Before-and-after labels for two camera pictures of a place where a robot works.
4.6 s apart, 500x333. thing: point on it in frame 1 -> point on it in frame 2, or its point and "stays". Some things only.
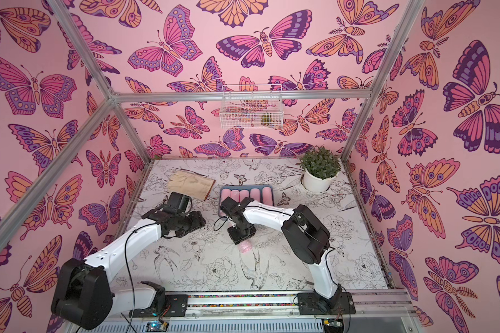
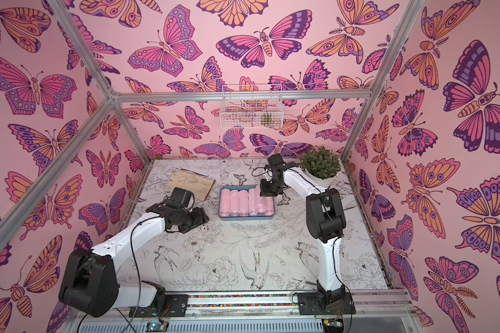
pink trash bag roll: x=225 y=193 stays
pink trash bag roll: x=235 y=195 stays
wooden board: x=195 y=185 stays
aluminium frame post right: x=415 y=10 stays
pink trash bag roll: x=245 y=246 -> x=260 y=202
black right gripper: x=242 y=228 -> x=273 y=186
